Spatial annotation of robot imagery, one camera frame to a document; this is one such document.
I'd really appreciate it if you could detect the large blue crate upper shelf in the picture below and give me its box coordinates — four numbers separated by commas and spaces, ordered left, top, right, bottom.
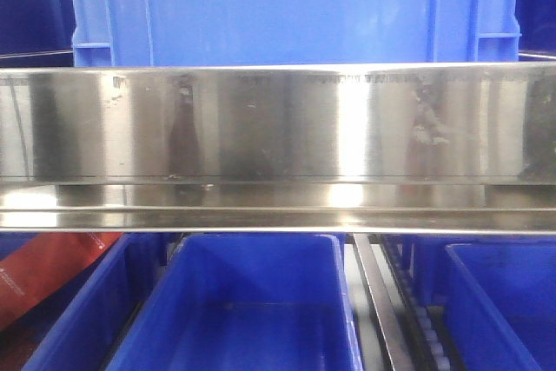
72, 0, 520, 67

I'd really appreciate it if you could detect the blue bin lower centre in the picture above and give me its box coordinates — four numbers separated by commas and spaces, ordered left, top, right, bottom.
109, 234, 362, 370

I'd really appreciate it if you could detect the blue bin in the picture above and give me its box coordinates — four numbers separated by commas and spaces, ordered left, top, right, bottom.
109, 234, 362, 370
445, 243, 555, 370
1, 233, 168, 370

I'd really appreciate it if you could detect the white roller track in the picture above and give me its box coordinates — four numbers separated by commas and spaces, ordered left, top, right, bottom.
381, 235, 466, 370

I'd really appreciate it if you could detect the red package in bin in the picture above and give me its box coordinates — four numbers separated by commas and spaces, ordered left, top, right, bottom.
1, 232, 122, 329

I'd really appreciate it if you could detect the blue bin lower right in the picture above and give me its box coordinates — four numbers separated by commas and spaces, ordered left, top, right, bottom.
445, 243, 555, 370

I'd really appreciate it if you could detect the blue bin lower left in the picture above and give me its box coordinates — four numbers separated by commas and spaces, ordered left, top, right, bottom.
1, 233, 168, 370

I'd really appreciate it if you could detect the stainless steel shelf front rail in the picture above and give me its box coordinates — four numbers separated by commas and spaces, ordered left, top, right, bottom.
1, 62, 555, 235

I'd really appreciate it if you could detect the steel divider rail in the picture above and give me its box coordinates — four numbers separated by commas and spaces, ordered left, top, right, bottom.
354, 234, 414, 370

